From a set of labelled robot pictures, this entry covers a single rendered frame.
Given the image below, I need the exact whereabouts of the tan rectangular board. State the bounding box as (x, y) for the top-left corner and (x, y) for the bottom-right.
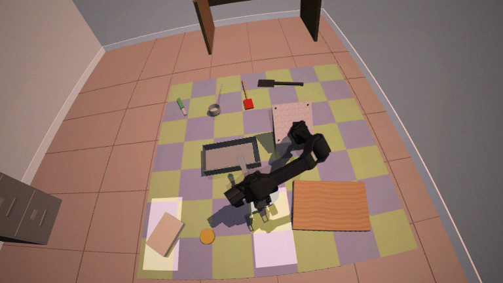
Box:
(146, 212), (185, 257)

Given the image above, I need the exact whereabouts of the grey saucepan with long handle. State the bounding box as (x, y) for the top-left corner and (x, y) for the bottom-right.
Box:
(208, 83), (223, 115)

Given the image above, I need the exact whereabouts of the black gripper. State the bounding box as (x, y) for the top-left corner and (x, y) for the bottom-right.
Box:
(234, 186), (278, 208)

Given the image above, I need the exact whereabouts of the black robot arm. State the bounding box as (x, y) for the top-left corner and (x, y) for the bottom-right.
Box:
(224, 121), (331, 209)

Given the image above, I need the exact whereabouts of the orange round disc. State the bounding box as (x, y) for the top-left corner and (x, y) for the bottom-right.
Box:
(200, 229), (215, 244)

